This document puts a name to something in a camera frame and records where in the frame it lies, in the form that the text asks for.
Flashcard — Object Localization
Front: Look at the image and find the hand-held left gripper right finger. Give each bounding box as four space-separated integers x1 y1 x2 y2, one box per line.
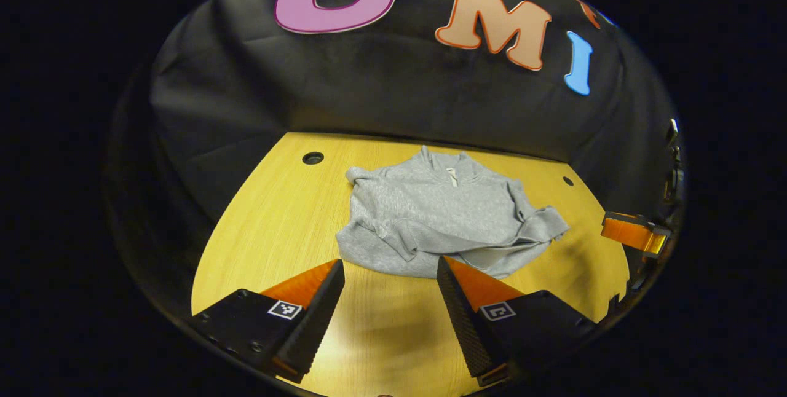
436 256 597 387

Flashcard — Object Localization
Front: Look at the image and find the black backdrop cloth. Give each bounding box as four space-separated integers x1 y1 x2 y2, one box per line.
105 0 683 324

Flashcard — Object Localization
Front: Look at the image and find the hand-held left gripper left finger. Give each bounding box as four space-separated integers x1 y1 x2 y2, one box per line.
192 259 346 384

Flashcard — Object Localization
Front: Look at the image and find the grey zip-neck sweatshirt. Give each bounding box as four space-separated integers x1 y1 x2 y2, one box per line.
336 145 571 280

